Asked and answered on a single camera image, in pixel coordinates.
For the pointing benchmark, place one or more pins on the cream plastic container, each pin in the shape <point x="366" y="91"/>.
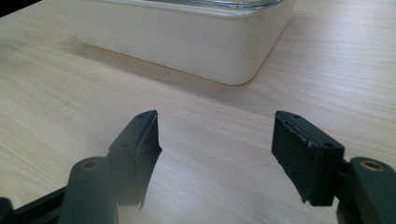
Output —
<point x="186" y="40"/>

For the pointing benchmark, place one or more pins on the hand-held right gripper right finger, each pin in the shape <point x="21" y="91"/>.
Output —
<point x="311" y="155"/>

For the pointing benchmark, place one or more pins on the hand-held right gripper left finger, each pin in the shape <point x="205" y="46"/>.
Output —
<point x="134" y="155"/>

